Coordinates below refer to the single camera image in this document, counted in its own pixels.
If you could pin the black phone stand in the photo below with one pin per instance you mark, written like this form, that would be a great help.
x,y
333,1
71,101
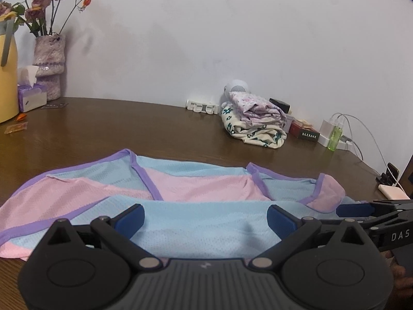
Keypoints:
x,y
384,179

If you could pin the small black box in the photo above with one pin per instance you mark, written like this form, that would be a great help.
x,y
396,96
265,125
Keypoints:
x,y
280,105

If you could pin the white power bank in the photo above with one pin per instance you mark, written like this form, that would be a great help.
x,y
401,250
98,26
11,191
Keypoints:
x,y
392,192

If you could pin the smartphone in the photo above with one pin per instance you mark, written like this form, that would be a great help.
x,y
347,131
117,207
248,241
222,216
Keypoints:
x,y
392,171

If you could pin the pink floral folded cloth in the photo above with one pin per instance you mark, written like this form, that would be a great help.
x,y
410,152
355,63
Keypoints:
x,y
255,109

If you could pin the foil blister pack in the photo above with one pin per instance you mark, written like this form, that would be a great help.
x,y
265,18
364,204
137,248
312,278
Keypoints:
x,y
55,106

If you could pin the white round speaker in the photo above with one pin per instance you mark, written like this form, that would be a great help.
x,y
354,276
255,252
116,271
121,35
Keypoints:
x,y
237,87

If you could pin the pink blue mesh tank top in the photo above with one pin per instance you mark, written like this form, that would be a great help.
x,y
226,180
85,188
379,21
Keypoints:
x,y
200,187

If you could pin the grey tin box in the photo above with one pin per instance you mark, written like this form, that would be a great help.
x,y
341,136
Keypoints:
x,y
289,121

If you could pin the dark red box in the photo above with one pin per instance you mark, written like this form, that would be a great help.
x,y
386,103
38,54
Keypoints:
x,y
306,134

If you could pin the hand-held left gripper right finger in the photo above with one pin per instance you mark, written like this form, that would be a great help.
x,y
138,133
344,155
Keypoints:
x,y
282,221

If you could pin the cream green floral folded cloth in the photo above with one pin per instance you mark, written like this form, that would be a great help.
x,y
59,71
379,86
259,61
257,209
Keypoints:
x,y
255,135

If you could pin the person's right hand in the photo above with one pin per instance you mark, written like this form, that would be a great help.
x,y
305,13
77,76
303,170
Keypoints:
x,y
392,264

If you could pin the green spray bottle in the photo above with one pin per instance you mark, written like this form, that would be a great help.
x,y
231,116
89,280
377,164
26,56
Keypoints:
x,y
335,139

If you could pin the purple tissue box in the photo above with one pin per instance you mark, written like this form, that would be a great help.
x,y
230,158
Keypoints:
x,y
30,97

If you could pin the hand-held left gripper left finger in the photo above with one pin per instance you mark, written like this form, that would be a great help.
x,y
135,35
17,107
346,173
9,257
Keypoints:
x,y
130,218

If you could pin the crumpled orange wrapper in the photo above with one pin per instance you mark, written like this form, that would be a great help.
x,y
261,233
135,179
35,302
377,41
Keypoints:
x,y
21,117

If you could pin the white charger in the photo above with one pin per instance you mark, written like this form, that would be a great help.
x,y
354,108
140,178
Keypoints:
x,y
326,127

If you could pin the yellow thermos jug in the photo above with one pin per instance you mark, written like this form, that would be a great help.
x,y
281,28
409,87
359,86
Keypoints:
x,y
8,84

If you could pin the purple knitted vase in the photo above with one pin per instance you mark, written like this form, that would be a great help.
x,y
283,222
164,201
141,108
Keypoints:
x,y
50,71

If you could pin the flat orange sachet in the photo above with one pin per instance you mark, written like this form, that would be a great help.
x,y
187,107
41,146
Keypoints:
x,y
15,128

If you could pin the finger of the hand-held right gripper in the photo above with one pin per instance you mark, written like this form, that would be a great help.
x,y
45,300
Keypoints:
x,y
377,223
355,210

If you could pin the tan packet stack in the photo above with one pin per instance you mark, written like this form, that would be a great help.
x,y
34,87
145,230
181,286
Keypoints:
x,y
303,123

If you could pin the white power strip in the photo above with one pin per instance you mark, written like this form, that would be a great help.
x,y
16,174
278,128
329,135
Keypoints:
x,y
322,141

